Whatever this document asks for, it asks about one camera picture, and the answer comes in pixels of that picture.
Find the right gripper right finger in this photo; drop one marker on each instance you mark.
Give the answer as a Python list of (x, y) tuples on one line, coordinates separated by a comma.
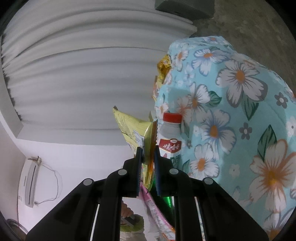
[(203, 209)]

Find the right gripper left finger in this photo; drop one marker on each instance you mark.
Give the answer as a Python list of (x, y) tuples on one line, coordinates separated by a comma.
[(92, 210)]

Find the pink noodle snack packet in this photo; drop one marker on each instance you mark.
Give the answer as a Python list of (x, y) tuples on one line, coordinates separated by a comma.
[(159, 223)]

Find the yellow snack bag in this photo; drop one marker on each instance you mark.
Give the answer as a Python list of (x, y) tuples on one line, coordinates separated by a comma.
[(143, 134)]

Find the right hand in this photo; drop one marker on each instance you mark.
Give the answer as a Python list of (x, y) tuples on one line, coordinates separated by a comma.
[(126, 212)]

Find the green chip bag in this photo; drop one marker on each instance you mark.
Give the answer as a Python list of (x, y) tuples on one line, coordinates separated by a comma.
[(169, 203)]

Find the white air conditioner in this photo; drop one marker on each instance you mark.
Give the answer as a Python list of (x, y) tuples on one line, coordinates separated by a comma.
[(28, 180)]

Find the red capped milk bottle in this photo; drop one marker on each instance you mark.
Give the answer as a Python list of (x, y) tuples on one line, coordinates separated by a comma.
[(169, 137)]

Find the floral blue tablecloth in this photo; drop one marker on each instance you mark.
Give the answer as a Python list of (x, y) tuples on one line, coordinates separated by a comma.
[(238, 126)]

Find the white curtain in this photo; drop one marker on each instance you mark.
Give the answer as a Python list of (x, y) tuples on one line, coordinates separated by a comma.
[(66, 64)]

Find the gold candy wrapper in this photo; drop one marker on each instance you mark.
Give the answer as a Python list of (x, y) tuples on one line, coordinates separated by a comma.
[(163, 68)]

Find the grey cabinet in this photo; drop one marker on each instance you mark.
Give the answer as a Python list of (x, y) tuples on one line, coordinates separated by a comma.
[(189, 9)]

